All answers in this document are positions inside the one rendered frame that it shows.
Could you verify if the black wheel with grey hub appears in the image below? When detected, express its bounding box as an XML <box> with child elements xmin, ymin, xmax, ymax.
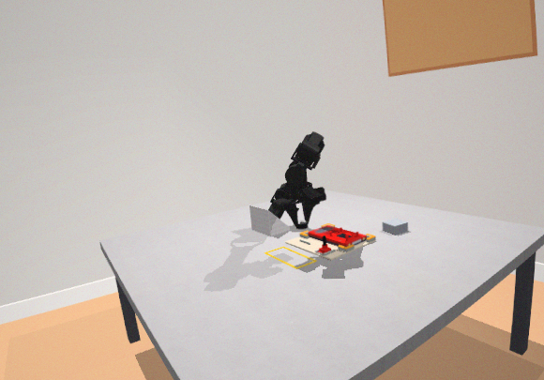
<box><xmin>296</xmin><ymin>220</ymin><xmax>309</xmax><ymax>230</ymax></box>

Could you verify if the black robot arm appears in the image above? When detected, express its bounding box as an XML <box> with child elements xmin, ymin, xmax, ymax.
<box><xmin>268</xmin><ymin>131</ymin><xmax>325</xmax><ymax>219</ymax></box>

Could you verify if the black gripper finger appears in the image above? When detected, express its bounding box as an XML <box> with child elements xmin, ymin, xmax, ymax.
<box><xmin>302</xmin><ymin>203</ymin><xmax>317</xmax><ymax>224</ymax></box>
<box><xmin>286</xmin><ymin>208</ymin><xmax>299</xmax><ymax>227</ymax></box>

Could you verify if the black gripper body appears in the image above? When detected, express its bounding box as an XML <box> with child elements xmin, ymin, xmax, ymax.
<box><xmin>272</xmin><ymin>179</ymin><xmax>309</xmax><ymax>211</ymax></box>

